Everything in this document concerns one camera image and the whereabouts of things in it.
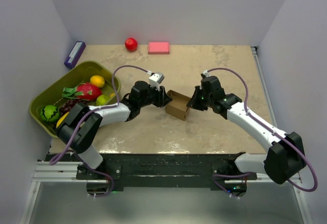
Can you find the red dragon fruit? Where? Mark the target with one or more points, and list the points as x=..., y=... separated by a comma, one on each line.
x=83, y=91

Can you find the brown cardboard box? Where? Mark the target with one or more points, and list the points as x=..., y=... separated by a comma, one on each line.
x=178, y=106

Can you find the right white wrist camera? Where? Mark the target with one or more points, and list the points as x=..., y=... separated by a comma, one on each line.
x=206, y=76

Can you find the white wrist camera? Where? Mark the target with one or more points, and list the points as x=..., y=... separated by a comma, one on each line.
x=206, y=76
x=156, y=79

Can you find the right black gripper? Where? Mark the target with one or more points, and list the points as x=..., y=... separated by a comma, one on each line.
x=193, y=103

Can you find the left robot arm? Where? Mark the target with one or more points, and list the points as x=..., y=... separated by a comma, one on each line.
x=79, y=127

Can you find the yellow mango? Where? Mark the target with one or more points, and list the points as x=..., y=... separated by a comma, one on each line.
x=61, y=119

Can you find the pink box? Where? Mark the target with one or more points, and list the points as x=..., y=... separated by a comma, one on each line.
x=158, y=48

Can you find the red apple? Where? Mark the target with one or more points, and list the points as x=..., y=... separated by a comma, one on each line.
x=131, y=44

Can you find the olive green basket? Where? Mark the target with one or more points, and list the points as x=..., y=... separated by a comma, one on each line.
x=53, y=94

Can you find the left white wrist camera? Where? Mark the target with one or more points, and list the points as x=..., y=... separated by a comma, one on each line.
x=156, y=79

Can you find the purple box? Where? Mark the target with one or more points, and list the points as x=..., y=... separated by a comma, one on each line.
x=75, y=54

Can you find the black base frame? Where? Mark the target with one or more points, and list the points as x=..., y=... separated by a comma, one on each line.
x=120, y=171

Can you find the purple grapes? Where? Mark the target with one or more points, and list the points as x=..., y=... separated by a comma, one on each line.
x=68, y=105

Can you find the toy watermelon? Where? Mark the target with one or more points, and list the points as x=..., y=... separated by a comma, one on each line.
x=50, y=113

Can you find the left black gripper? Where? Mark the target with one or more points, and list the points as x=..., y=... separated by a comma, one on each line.
x=162, y=98

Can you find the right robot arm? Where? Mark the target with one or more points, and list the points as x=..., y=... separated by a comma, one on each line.
x=283, y=150

